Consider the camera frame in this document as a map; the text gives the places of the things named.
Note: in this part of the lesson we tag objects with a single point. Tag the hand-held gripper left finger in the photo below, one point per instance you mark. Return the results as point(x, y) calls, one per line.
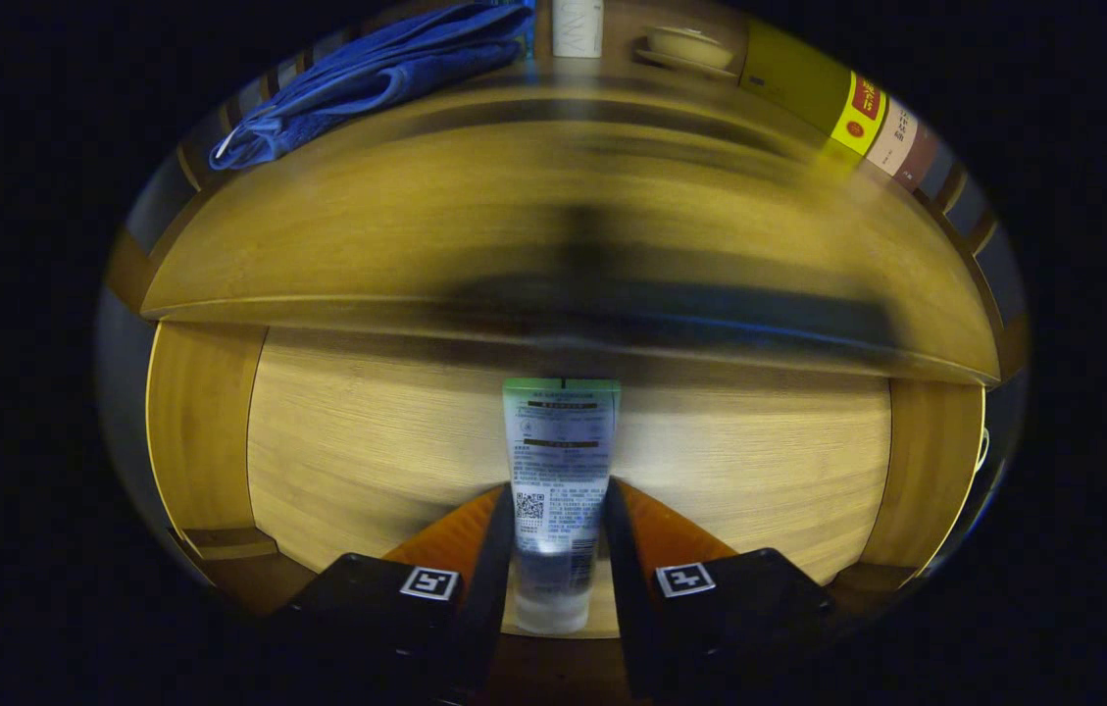
point(489, 588)

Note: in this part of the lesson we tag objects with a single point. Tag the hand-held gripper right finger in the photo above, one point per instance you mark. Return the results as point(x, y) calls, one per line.
point(627, 588)

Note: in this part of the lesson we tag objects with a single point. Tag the white tube with green end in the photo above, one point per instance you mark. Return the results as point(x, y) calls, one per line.
point(561, 461)

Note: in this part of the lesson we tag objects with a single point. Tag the wooden drawer with black knob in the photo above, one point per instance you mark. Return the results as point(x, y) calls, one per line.
point(367, 441)

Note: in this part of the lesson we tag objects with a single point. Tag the wooden countertop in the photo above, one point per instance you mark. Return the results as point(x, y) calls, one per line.
point(416, 216)

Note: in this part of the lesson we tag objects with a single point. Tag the brown wooden cabinet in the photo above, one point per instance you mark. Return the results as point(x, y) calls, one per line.
point(624, 25)

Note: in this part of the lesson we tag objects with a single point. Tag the brown book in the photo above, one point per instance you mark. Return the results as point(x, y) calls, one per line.
point(921, 157)

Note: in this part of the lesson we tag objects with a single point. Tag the orange and white book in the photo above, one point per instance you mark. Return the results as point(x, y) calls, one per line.
point(898, 137)

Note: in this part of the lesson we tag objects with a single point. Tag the blue folded towel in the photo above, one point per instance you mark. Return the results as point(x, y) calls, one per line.
point(367, 69)

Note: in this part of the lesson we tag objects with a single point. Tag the thick yellow book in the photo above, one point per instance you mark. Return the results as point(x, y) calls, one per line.
point(798, 78)

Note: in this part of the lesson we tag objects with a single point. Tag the beige lidded teacup with saucer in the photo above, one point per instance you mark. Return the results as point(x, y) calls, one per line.
point(685, 47)

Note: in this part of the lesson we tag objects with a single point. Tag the white pump bottle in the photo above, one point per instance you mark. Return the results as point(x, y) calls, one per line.
point(578, 29)

